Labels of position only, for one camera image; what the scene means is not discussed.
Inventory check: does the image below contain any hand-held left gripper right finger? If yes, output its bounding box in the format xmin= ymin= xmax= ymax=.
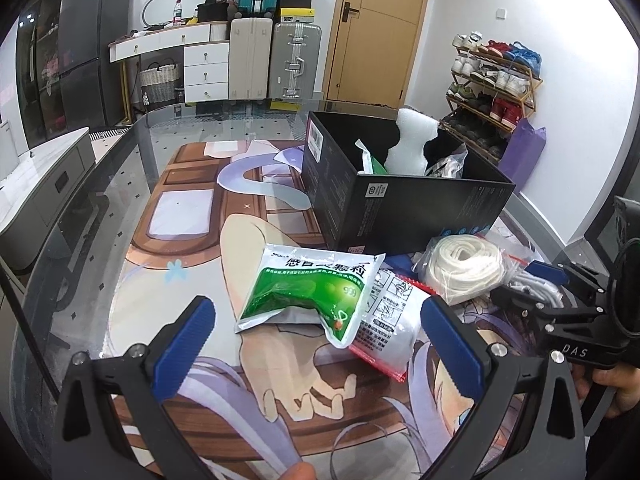
xmin=420 ymin=295 xmax=588 ymax=480

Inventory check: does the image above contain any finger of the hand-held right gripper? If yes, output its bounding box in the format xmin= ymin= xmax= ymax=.
xmin=492 ymin=285 xmax=601 ymax=331
xmin=530 ymin=262 xmax=616 ymax=307

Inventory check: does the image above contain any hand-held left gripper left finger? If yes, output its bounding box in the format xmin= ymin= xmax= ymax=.
xmin=50 ymin=296 xmax=217 ymax=480

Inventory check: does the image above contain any white cable bundle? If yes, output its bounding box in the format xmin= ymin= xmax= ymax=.
xmin=505 ymin=265 xmax=566 ymax=311

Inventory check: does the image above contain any red-edged white packet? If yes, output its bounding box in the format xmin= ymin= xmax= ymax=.
xmin=347 ymin=267 xmax=431 ymax=378

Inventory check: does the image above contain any zip bag with white rope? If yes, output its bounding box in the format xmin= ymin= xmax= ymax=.
xmin=414 ymin=234 xmax=533 ymax=307

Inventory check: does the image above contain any green medicine packet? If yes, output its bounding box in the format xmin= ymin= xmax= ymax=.
xmin=235 ymin=242 xmax=386 ymax=350
xmin=355 ymin=139 xmax=388 ymax=175

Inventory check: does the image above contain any black cardboard box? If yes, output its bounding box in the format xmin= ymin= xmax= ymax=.
xmin=301 ymin=110 xmax=517 ymax=256

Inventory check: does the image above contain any clear plastic bag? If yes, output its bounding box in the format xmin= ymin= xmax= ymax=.
xmin=426 ymin=142 xmax=468 ymax=179

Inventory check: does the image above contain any white foam wrap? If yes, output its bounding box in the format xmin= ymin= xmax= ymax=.
xmin=384 ymin=107 xmax=440 ymax=177

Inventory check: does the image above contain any person's right hand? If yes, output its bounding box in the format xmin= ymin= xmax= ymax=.
xmin=570 ymin=360 xmax=640 ymax=416

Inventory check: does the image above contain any person's left hand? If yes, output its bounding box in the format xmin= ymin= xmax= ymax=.
xmin=277 ymin=461 xmax=317 ymax=480

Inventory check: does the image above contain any purple bag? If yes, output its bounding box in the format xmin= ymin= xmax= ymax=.
xmin=497 ymin=119 xmax=547 ymax=193

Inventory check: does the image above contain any printed table mat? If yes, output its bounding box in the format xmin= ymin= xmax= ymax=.
xmin=102 ymin=139 xmax=576 ymax=480

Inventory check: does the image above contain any grey low cabinet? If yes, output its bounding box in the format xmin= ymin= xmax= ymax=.
xmin=0 ymin=127 xmax=96 ymax=273

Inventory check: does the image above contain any wicker basket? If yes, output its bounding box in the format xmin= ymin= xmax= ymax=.
xmin=139 ymin=60 xmax=182 ymax=105

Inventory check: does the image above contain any white desk with drawers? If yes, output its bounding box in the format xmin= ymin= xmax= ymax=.
xmin=109 ymin=22 xmax=232 ymax=106

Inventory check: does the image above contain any beige suitcase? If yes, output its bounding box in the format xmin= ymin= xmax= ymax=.
xmin=229 ymin=17 xmax=273 ymax=101

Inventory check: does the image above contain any dark grey fridge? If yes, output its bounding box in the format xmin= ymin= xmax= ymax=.
xmin=59 ymin=0 xmax=133 ymax=131

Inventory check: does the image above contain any silver suitcase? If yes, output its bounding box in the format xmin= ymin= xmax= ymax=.
xmin=269 ymin=22 xmax=323 ymax=101

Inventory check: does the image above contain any wooden door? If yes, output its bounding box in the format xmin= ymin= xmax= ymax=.
xmin=322 ymin=0 xmax=435 ymax=107

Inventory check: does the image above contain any dark glass cabinet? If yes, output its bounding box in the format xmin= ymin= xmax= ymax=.
xmin=15 ymin=0 xmax=71 ymax=148

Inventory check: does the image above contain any black bag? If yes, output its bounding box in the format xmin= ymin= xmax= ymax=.
xmin=196 ymin=0 xmax=238 ymax=23

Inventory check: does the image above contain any grey oval hoop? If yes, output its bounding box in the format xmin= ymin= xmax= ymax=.
xmin=141 ymin=0 xmax=206 ymax=31

